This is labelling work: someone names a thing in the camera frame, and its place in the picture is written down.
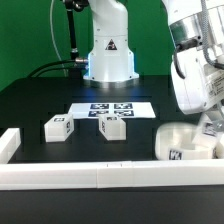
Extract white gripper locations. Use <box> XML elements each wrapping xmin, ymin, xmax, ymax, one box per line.
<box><xmin>171</xmin><ymin>56</ymin><xmax>224</xmax><ymax>132</ymax></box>

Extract white round stool seat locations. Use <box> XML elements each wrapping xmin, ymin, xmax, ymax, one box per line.
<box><xmin>155</xmin><ymin>122</ymin><xmax>215</xmax><ymax>160</ymax></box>

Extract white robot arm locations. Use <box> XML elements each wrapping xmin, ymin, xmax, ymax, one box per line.
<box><xmin>84</xmin><ymin>0</ymin><xmax>224</xmax><ymax>132</ymax></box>

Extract white marker sheet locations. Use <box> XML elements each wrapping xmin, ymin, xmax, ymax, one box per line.
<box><xmin>69</xmin><ymin>102</ymin><xmax>156</xmax><ymax>119</ymax></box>

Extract white U-shaped fence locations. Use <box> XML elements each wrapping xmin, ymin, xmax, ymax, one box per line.
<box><xmin>0</xmin><ymin>128</ymin><xmax>224</xmax><ymax>190</ymax></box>

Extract black cables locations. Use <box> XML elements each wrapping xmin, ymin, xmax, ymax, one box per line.
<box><xmin>27</xmin><ymin>59</ymin><xmax>88</xmax><ymax>79</ymax></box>

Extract white cable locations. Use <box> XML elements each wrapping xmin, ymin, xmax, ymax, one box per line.
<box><xmin>49</xmin><ymin>0</ymin><xmax>69</xmax><ymax>78</ymax></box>

